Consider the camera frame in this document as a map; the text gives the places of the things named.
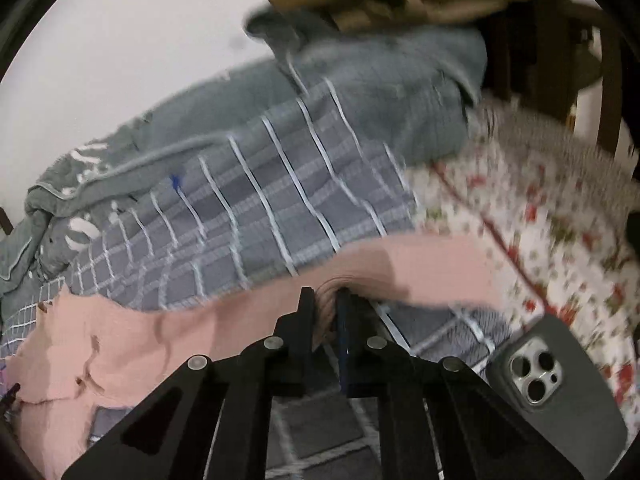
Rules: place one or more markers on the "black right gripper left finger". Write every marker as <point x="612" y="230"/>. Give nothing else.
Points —
<point x="209" y="419"/>

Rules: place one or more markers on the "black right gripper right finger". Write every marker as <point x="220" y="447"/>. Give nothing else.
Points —
<point x="437" y="420"/>

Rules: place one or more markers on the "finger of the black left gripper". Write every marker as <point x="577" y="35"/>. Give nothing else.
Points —
<point x="9" y="397"/>

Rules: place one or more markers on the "pink knit garment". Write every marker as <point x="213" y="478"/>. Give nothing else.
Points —
<point x="87" y="353"/>

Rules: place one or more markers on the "smartphone in grey case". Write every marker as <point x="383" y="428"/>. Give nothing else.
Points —
<point x="549" y="379"/>

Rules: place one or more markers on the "floral bed sheet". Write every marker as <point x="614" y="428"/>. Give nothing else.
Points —
<point x="549" y="210"/>

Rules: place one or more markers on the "grey checkered blanket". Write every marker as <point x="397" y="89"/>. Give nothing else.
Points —
<point x="321" y="436"/>

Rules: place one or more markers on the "grey-green fleece blanket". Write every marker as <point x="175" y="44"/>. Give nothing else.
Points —
<point x="253" y="174"/>

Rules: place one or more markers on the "dark wooden headboard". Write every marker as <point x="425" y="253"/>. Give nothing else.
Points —
<point x="541" y="54"/>

